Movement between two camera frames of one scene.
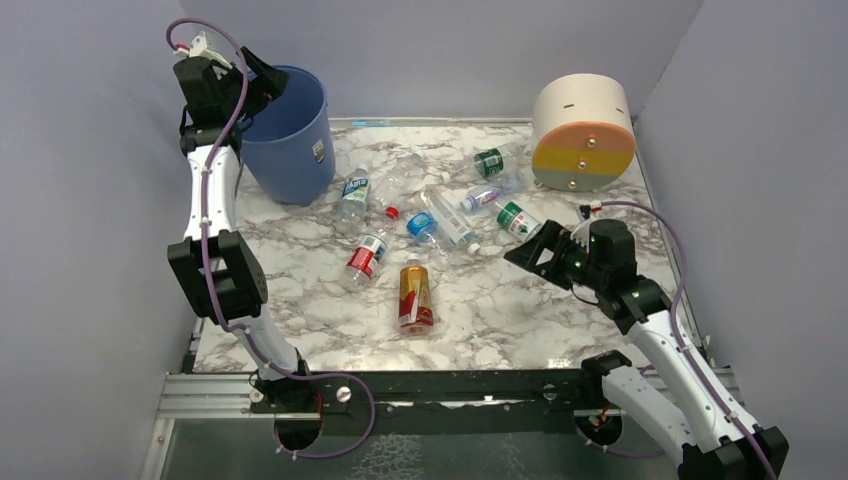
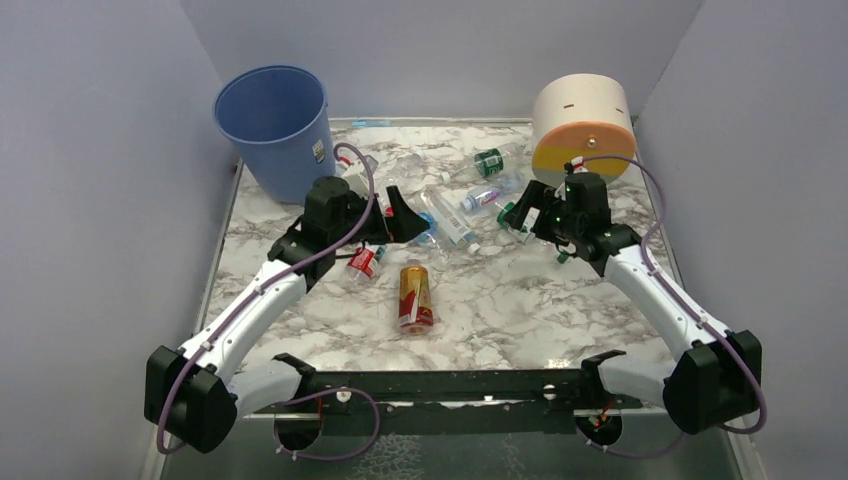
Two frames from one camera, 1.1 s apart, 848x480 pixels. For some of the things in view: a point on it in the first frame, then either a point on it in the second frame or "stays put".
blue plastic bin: (290, 143) stays put
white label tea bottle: (450, 224) stays put
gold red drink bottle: (415, 304) stays put
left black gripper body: (249, 80) → (382, 216)
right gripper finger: (552, 237) → (533, 198)
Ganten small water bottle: (511, 184) stays put
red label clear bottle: (362, 262) stays put
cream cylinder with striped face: (585, 139) stays put
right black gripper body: (559, 254) → (539, 206)
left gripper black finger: (267, 85) → (404, 223)
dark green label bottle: (505, 159) stays put
